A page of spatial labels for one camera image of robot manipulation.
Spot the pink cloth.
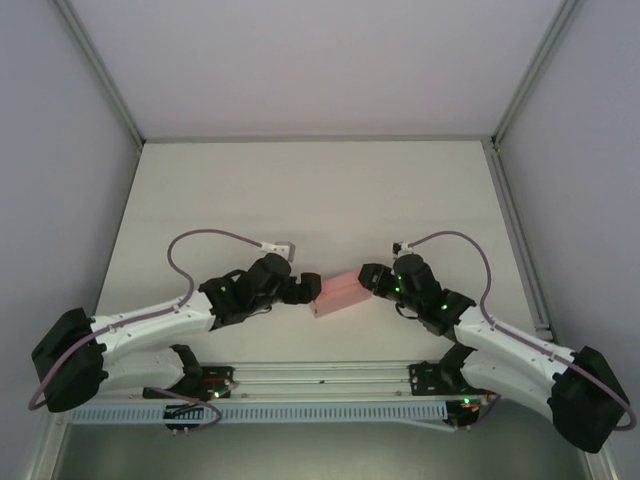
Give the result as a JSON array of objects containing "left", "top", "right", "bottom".
[{"left": 308, "top": 269, "right": 374, "bottom": 320}]

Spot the right black electronics board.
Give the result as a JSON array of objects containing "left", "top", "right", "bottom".
[{"left": 447, "top": 397, "right": 484, "bottom": 432}]

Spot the black electronics board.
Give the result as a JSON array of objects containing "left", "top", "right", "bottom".
[
  {"left": 447, "top": 397, "right": 484, "bottom": 432},
  {"left": 163, "top": 402, "right": 207, "bottom": 434}
]

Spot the left black electronics board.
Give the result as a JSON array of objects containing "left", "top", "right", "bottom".
[{"left": 163, "top": 402, "right": 207, "bottom": 434}]

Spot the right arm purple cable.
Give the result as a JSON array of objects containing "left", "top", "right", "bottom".
[{"left": 402, "top": 229, "right": 632, "bottom": 434}]

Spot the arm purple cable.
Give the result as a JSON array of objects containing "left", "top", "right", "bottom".
[
  {"left": 402, "top": 229, "right": 632, "bottom": 434},
  {"left": 27, "top": 228, "right": 275, "bottom": 434}
]

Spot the aluminium mounting rail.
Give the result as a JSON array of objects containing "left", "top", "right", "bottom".
[{"left": 94, "top": 359, "right": 501, "bottom": 401}]

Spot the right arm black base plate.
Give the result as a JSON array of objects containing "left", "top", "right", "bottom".
[{"left": 408, "top": 362, "right": 501, "bottom": 397}]

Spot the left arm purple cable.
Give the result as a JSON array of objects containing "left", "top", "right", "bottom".
[{"left": 27, "top": 228, "right": 275, "bottom": 434}]

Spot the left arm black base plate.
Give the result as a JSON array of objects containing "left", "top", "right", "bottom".
[{"left": 143, "top": 366, "right": 236, "bottom": 400}]

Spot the aluminium side rail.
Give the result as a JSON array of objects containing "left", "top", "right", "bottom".
[{"left": 485, "top": 141, "right": 557, "bottom": 346}]

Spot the white slotted cable duct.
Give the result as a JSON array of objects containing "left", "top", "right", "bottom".
[{"left": 67, "top": 399, "right": 457, "bottom": 434}]

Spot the aluminium frame crossbar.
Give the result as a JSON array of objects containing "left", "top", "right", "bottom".
[{"left": 141, "top": 134, "right": 497, "bottom": 145}]

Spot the aluminium frame post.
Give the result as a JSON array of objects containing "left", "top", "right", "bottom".
[
  {"left": 492, "top": 0, "right": 584, "bottom": 149},
  {"left": 62, "top": 0, "right": 145, "bottom": 149}
]

